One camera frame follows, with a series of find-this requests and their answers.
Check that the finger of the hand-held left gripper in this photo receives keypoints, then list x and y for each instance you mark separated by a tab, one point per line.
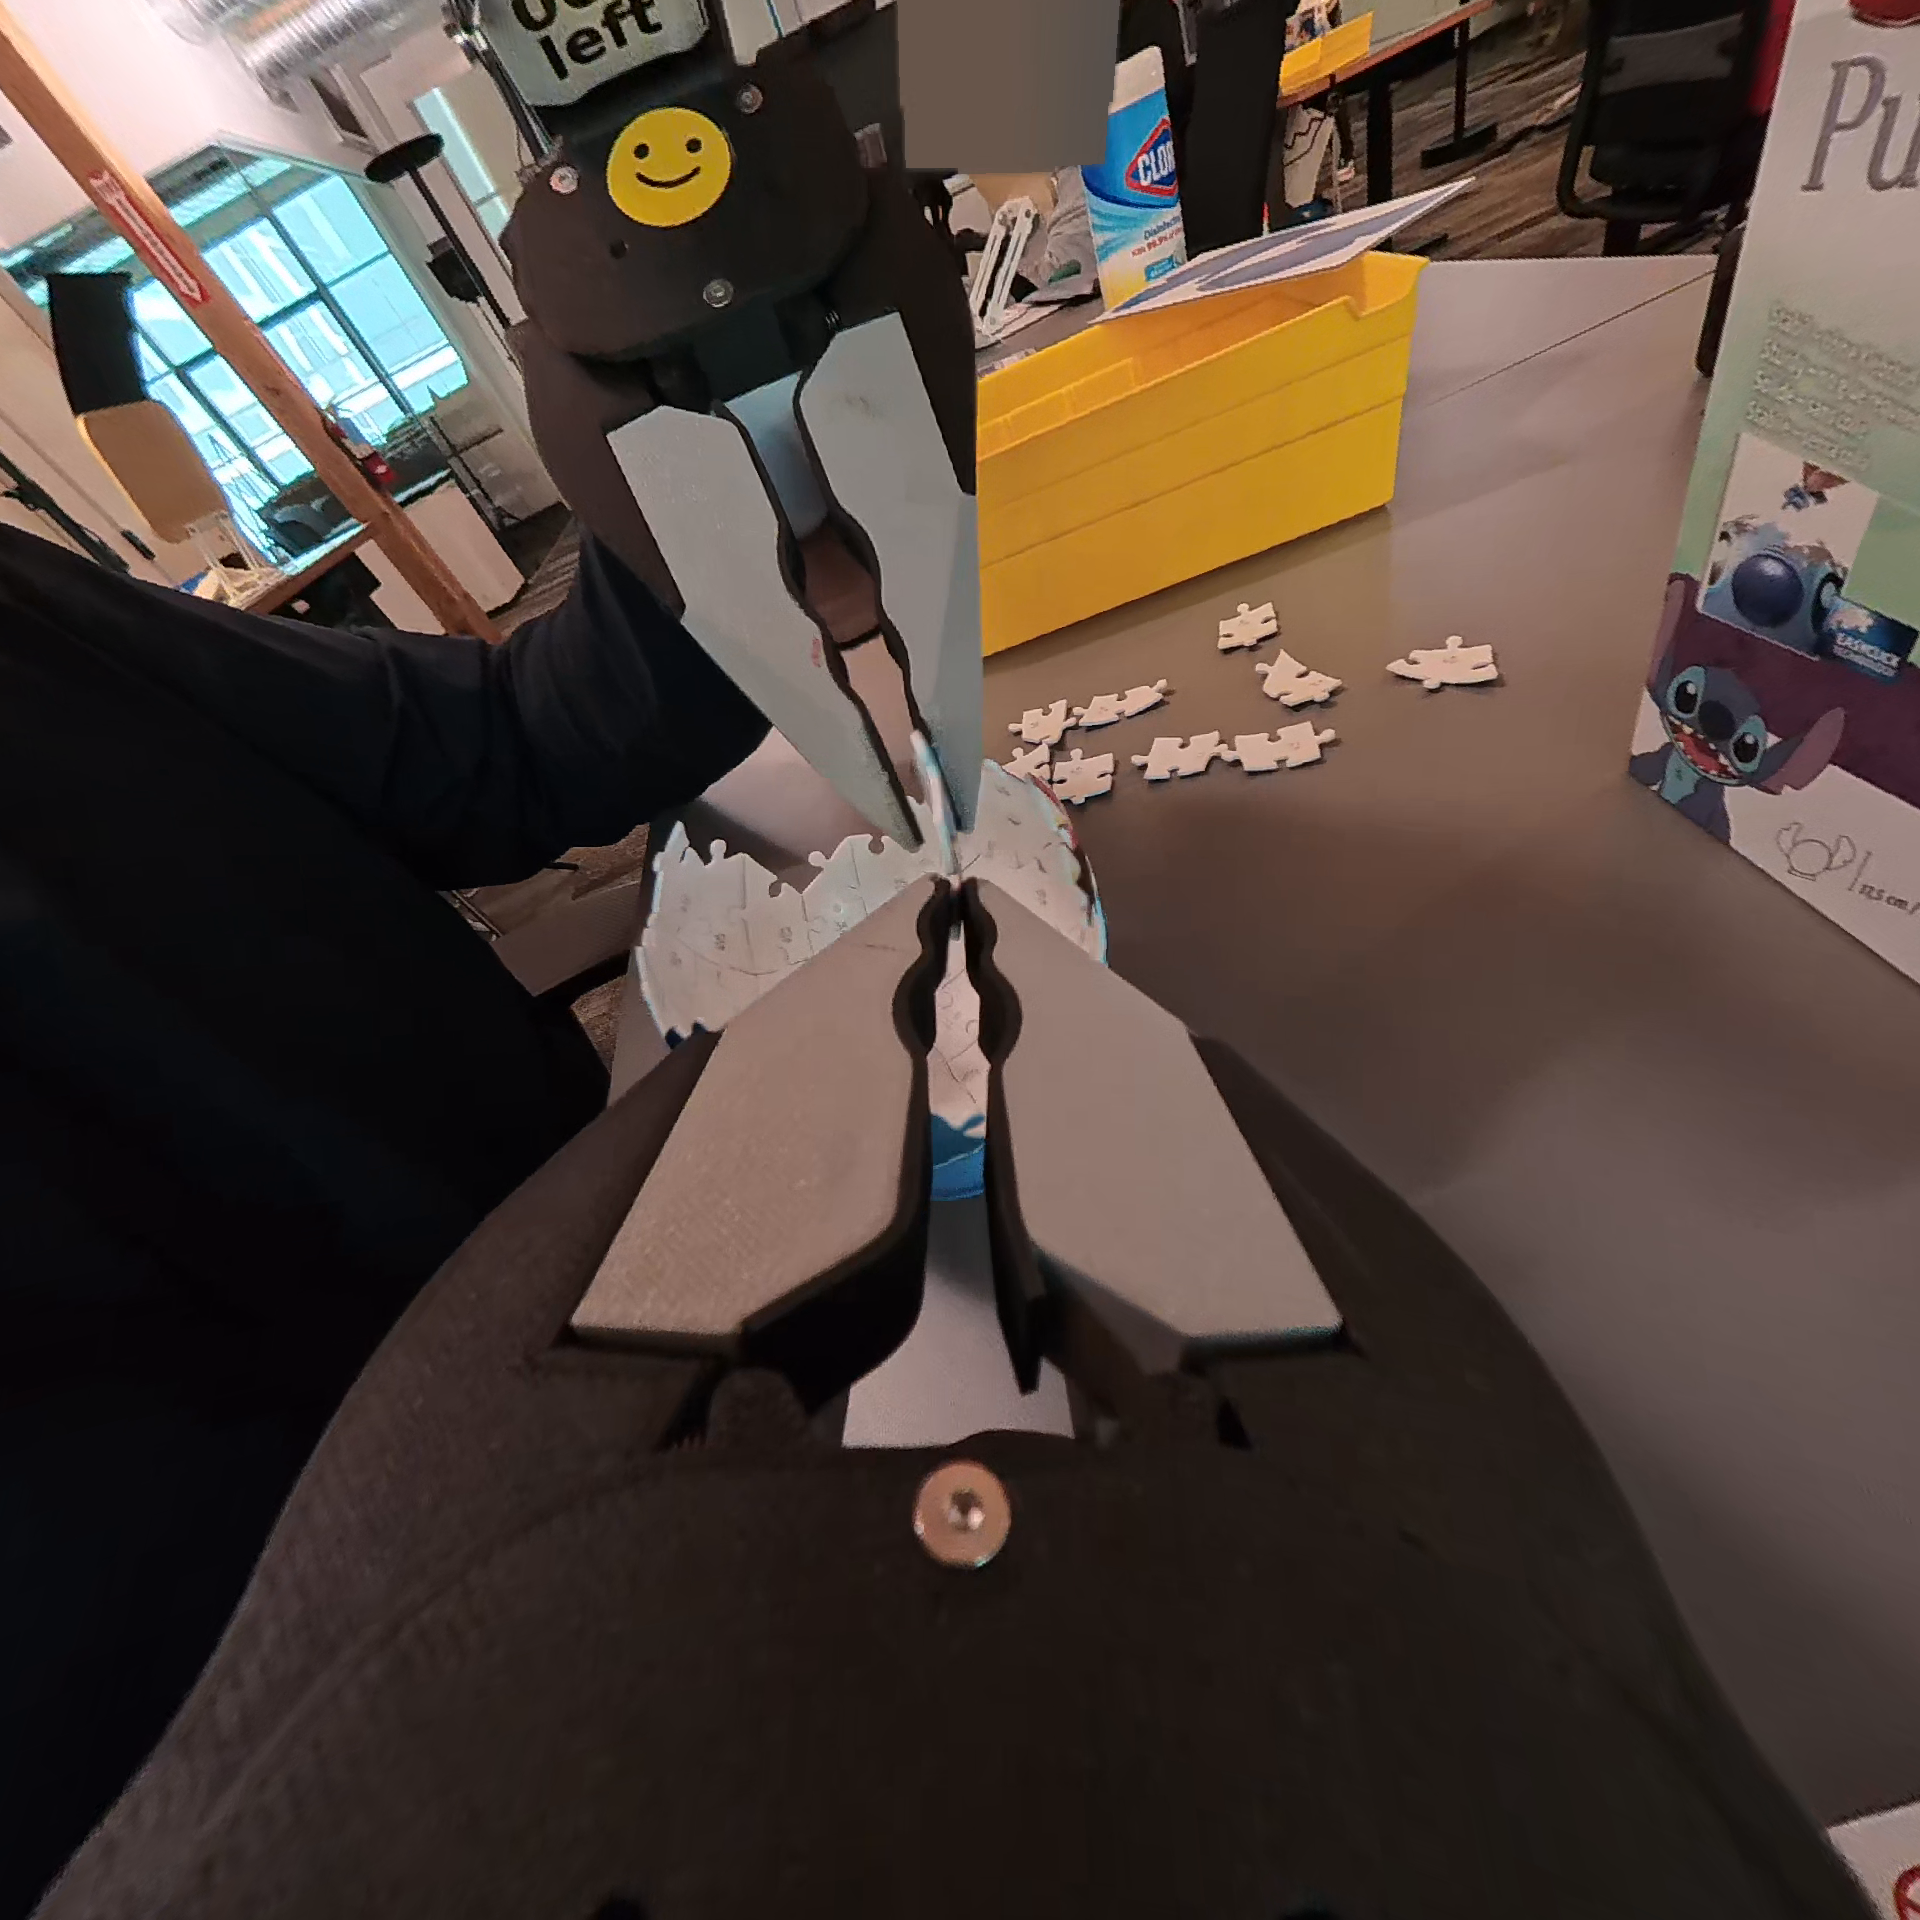
916	450
721	557

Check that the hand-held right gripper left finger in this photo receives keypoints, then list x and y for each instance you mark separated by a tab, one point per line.
764	1185

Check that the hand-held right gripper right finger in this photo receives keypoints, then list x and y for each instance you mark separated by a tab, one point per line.
1155	1185

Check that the partly built puzzle ball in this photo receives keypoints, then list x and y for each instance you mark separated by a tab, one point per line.
750	932

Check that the curved white puzzle piece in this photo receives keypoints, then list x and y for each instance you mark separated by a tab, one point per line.
932	781

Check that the puzzle pieces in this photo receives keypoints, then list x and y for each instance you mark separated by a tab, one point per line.
1441	662

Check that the person's left forearm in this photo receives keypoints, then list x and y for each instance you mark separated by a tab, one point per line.
376	721

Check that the printed puzzle box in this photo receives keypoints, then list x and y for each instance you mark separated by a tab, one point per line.
1799	450

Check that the white folding stand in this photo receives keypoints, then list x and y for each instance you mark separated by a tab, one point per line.
1003	264

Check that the yellow plastic bin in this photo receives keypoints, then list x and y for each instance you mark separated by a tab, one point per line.
1201	481

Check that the disinfectant wipes canister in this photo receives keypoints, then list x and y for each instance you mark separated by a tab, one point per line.
1137	210

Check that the wooden beam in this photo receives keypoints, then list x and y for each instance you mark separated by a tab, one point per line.
376	509

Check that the blue white printed card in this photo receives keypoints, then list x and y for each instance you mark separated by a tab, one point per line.
1289	255

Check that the large paned window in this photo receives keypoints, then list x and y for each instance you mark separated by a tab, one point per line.
317	284

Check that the person's dark clothed body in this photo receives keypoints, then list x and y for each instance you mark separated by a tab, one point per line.
181	1200

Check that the black softbox light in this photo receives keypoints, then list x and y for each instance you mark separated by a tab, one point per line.
92	346

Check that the black office chair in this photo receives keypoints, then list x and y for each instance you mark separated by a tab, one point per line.
1664	90

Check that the white instruction leaflet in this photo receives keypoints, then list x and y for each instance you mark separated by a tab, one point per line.
1881	1876

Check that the silver air duct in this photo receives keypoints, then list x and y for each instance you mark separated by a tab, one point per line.
301	44

